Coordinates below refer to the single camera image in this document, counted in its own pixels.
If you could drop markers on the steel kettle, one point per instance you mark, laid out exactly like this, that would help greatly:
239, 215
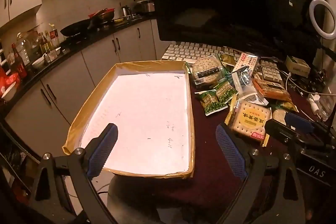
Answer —
126, 12

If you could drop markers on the maroon tablecloth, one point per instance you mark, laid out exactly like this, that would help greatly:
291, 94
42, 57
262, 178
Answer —
210, 187

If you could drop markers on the black frying pan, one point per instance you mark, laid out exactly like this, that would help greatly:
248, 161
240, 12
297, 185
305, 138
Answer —
74, 27

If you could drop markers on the square cracker packet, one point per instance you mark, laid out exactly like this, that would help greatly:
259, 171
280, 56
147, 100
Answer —
248, 119

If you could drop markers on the white keyboard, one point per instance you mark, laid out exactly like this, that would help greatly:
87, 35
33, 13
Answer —
194, 52

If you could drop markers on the yellow green snack packet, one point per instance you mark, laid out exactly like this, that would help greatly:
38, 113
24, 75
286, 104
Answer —
287, 106

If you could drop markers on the white and dark snack packet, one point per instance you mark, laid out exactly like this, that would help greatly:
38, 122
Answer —
257, 100

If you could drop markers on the clear zip bag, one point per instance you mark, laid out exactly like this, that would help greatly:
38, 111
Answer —
244, 83

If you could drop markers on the dark sauce bottle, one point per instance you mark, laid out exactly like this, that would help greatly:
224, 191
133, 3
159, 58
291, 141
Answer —
43, 44

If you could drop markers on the cardboard tray with white paper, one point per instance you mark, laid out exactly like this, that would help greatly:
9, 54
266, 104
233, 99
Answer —
147, 119

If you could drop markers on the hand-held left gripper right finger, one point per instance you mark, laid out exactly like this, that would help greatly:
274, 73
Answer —
231, 151

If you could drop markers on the tall red label bottle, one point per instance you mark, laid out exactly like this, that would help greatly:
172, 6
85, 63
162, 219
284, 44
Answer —
54, 37

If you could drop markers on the red and white flat box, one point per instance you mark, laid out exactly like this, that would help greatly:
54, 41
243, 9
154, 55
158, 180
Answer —
246, 62

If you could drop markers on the small cardboard box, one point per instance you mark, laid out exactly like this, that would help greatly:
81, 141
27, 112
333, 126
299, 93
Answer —
298, 66

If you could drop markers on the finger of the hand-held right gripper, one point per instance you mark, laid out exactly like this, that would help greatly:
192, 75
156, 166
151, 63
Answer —
279, 129
300, 120

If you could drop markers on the orange cracker packet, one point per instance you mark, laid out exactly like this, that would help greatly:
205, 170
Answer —
273, 89

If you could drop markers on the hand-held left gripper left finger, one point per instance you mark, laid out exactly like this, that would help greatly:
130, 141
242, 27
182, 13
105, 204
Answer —
104, 146

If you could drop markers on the red pot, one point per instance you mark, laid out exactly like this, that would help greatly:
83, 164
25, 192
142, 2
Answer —
103, 15

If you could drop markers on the green pea packet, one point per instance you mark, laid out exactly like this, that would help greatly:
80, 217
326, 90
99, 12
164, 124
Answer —
211, 103
225, 92

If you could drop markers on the red label sauce bottle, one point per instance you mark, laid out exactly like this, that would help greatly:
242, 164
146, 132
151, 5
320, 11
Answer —
19, 64

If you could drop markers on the lower kitchen cabinets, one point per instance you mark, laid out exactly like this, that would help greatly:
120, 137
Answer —
99, 56

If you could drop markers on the small round cracker packet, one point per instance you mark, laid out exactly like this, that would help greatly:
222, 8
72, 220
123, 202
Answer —
278, 116

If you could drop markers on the red plastic bag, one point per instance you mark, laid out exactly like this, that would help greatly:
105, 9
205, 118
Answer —
9, 79

